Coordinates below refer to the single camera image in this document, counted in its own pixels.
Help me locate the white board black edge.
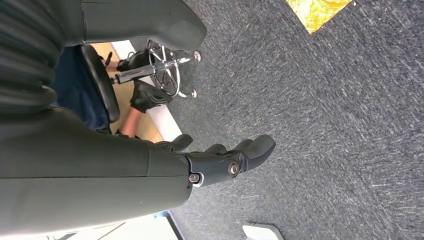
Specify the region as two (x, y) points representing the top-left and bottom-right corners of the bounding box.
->
(46, 210), (185, 240)

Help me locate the grey kiosk stand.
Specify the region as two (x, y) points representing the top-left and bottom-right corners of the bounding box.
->
(242, 222), (285, 240)

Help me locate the chrome base stool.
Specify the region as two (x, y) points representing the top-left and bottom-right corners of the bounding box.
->
(79, 39), (202, 124)

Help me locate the background person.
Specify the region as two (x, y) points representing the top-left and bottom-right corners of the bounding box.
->
(49, 43), (173, 139)

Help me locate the yellow floor tape marking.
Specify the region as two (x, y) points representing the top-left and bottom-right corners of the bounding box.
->
(285, 0), (354, 35)

